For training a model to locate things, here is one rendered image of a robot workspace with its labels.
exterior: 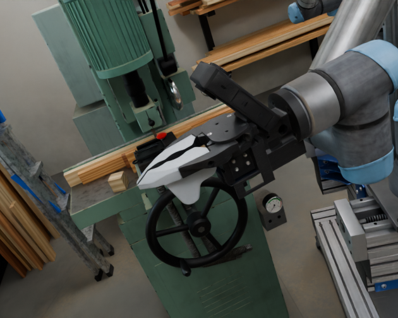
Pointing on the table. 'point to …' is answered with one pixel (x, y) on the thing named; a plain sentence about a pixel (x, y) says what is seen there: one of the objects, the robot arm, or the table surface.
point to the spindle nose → (135, 89)
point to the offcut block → (118, 182)
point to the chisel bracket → (149, 111)
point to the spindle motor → (110, 35)
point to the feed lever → (165, 64)
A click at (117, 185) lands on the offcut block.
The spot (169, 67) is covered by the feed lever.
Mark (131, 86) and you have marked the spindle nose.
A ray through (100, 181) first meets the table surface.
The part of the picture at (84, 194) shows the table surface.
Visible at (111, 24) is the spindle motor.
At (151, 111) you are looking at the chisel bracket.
